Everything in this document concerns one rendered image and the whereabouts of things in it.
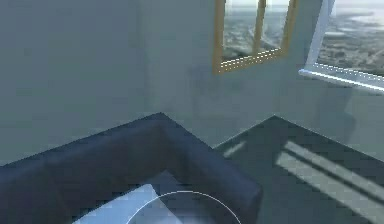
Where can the dark blue sofa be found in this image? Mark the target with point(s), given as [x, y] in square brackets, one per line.
[140, 150]

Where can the pale blue sofa cushion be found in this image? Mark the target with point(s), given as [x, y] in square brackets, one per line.
[126, 206]

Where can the wooden framed window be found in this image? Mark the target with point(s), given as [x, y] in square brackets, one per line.
[253, 40]

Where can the clear glass bowl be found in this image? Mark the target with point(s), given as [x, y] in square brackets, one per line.
[186, 210]

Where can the white framed window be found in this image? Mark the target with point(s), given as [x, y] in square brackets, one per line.
[346, 43]

